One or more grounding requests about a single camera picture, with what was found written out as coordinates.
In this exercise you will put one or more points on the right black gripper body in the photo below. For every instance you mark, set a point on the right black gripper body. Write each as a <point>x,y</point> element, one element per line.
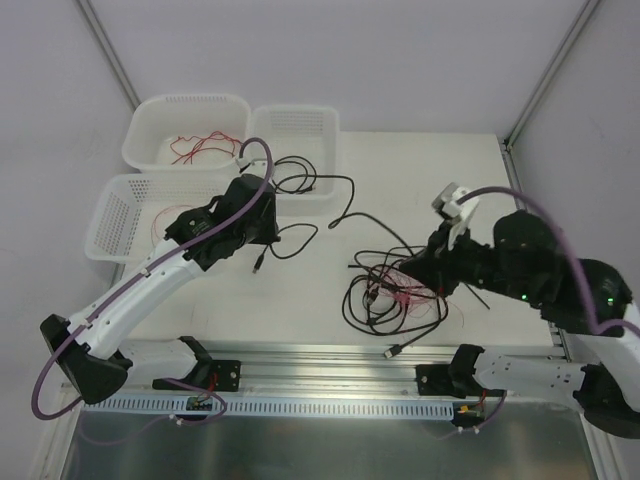
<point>435,261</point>

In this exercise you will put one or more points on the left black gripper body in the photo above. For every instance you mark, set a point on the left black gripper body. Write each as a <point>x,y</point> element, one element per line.
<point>261,220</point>

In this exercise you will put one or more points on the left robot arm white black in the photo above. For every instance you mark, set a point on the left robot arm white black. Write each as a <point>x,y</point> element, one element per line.
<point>92,347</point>

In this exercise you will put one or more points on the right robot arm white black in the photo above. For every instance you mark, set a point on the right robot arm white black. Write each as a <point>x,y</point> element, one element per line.
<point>525,264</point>

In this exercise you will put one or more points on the white perforated rectangular basket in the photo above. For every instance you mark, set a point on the white perforated rectangular basket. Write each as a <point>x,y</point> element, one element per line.
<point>298,132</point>

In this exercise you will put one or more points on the white solid plastic tub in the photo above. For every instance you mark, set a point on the white solid plastic tub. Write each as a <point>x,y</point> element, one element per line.
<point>197,132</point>

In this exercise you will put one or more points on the white slotted basket front left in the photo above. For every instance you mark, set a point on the white slotted basket front left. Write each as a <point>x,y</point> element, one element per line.
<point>134,211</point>

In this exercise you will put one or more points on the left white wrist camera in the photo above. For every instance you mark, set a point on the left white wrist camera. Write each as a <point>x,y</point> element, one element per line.
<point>244,163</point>

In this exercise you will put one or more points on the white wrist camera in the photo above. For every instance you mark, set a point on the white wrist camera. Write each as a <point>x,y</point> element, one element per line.
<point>455,213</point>
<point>244,163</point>

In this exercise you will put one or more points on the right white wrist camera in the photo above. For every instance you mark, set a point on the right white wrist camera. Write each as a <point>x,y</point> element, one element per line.
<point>455,213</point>

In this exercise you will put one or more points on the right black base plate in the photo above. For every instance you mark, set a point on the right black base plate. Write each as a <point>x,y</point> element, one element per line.
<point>433,380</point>

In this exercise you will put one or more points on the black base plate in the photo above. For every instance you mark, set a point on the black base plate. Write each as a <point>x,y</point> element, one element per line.
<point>222,375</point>
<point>433,380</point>

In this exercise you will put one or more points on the aluminium mounting rail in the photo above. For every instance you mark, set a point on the aluminium mounting rail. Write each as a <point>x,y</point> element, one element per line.
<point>325,365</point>

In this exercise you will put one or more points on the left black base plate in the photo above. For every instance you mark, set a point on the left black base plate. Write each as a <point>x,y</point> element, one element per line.
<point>222,375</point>

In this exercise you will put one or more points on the white slotted cable duct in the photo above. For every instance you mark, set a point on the white slotted cable duct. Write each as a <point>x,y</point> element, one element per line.
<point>278,407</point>

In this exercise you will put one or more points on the left aluminium frame post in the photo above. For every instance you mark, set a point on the left aluminium frame post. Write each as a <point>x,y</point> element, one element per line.
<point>101,37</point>

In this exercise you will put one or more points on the aluminium frame post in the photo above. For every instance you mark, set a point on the aluminium frame post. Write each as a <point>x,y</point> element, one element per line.
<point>101,37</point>
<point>551,70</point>

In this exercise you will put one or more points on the right aluminium frame post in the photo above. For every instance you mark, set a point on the right aluminium frame post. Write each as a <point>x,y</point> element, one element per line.
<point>551,70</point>

